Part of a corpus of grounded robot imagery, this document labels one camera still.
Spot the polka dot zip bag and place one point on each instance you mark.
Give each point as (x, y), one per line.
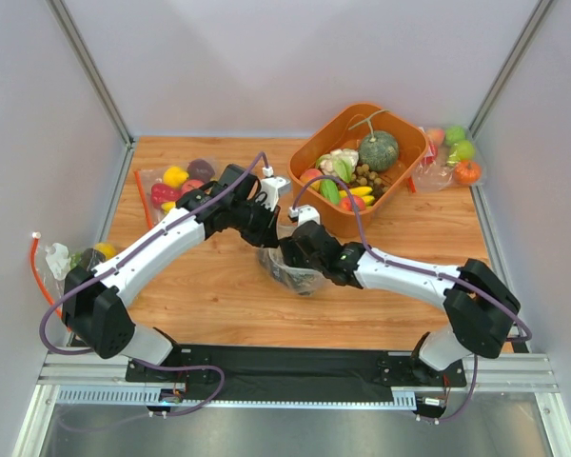
(286, 265)

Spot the zip bag with pumpkin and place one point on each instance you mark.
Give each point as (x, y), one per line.
(434, 172)

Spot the fake longan cluster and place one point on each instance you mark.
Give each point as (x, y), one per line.
(363, 176)

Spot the fake banana bunch in bag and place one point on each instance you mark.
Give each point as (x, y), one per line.
(168, 206)

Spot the fake green cucumber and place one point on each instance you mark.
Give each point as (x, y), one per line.
(330, 191)

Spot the zip bag at left edge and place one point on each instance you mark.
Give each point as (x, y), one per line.
(51, 263)

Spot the fake green bumpy fruit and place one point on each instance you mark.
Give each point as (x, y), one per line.
(454, 134)

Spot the fake peach in basin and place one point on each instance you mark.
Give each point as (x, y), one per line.
(311, 178)

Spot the fake green pumpkin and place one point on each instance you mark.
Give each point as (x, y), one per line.
(379, 150)

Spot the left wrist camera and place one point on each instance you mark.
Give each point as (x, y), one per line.
(274, 187)

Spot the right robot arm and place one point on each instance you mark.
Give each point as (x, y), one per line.
(479, 308)

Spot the fake green apple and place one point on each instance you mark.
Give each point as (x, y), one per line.
(461, 150)

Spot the fake purple plum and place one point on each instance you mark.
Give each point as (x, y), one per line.
(201, 170)

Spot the fake red pepper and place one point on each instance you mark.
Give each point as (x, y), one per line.
(161, 193)

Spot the fake small orange pumpkin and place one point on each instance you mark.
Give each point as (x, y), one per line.
(467, 173)

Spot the zip bag with bananas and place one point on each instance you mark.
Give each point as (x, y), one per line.
(145, 178)

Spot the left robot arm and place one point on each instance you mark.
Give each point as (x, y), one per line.
(96, 301)

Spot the fake pink peach back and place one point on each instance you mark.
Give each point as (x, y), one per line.
(436, 136)

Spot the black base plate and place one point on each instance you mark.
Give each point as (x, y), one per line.
(314, 374)

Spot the fake banana bunch in basin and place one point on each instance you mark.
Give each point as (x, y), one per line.
(365, 193)

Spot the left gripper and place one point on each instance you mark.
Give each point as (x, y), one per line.
(265, 230)

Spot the fake yellow pepper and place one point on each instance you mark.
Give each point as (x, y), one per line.
(175, 177)

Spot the fake red apple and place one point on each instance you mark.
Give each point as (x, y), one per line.
(190, 185)

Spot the fake cauliflower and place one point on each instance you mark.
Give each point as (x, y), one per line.
(340, 163)

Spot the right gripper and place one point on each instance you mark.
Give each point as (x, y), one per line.
(292, 250)

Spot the aluminium rail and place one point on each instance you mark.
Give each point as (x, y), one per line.
(89, 380)

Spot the orange plastic basin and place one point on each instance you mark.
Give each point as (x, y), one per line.
(346, 131)

